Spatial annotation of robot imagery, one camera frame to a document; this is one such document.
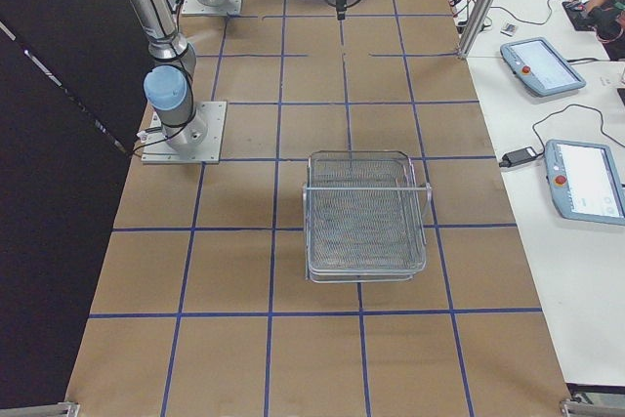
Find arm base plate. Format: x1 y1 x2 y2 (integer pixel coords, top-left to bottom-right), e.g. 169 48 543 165
139 102 228 164
182 0 243 17

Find black power adapter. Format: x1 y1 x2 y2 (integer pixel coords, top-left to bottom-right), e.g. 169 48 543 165
499 146 538 168

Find near teach pendant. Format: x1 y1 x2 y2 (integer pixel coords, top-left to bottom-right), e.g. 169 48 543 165
544 140 624 226

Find far teach pendant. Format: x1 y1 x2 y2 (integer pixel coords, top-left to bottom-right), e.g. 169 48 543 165
499 37 586 97

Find silver wire mesh shelf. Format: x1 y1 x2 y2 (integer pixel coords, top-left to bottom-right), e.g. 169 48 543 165
303 150 432 283

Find teach pendant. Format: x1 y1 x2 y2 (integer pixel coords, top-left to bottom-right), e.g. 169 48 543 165
544 140 624 226
499 37 586 97

